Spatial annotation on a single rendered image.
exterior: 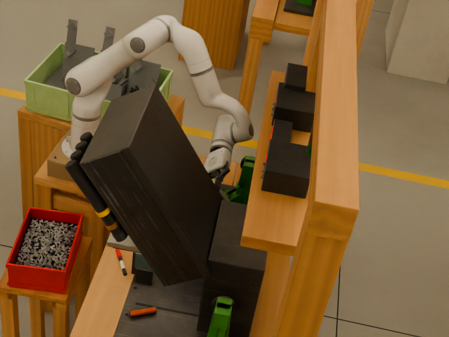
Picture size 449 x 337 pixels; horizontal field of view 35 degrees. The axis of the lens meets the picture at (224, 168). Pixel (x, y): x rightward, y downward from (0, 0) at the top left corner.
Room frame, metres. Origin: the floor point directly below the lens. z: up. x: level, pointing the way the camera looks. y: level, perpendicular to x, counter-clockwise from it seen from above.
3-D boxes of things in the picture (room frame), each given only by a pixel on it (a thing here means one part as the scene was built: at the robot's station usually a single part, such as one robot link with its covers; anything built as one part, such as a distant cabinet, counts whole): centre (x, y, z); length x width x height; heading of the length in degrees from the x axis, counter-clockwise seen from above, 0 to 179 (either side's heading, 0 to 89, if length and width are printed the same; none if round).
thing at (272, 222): (1.85, -0.22, 1.52); 0.90 x 0.25 x 0.04; 178
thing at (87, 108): (2.47, 0.58, 1.24); 0.19 x 0.12 x 0.24; 159
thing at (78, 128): (2.44, 0.60, 1.02); 0.19 x 0.19 x 0.18
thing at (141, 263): (1.77, 0.21, 0.97); 0.10 x 0.02 x 0.14; 88
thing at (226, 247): (1.74, -0.09, 1.07); 0.30 x 0.18 x 0.34; 178
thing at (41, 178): (2.44, 0.61, 0.83); 0.32 x 0.32 x 0.04; 83
